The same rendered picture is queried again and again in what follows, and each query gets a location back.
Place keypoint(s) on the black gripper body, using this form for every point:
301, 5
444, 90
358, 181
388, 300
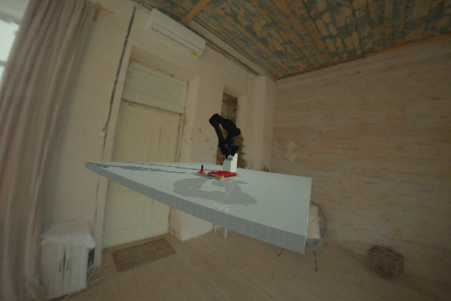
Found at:
229, 144

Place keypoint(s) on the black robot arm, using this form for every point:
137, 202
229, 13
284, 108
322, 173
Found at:
227, 125

